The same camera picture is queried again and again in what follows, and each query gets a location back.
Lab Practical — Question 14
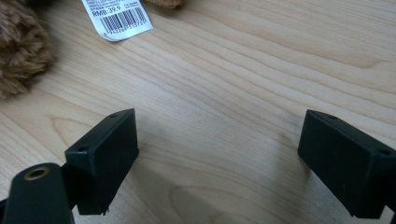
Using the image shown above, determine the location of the brown plush teddy bear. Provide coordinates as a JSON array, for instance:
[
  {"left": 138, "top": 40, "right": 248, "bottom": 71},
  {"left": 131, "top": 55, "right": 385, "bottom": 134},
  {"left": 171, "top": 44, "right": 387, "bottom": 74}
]
[{"left": 0, "top": 0, "right": 185, "bottom": 100}]

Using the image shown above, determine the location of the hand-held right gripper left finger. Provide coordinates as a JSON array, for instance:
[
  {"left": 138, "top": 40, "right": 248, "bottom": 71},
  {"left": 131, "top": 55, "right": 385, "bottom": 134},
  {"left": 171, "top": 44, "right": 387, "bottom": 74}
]
[{"left": 64, "top": 107, "right": 140, "bottom": 217}]

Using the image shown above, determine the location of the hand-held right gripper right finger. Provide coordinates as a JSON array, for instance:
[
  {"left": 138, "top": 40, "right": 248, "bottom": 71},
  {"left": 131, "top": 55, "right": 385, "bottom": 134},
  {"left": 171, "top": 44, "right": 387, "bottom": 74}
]
[{"left": 297, "top": 109, "right": 396, "bottom": 219}]

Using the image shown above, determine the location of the white paper barcode tag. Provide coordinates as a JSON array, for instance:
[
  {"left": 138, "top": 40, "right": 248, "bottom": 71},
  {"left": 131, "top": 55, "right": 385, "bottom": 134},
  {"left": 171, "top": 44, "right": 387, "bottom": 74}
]
[{"left": 81, "top": 0, "right": 154, "bottom": 42}]

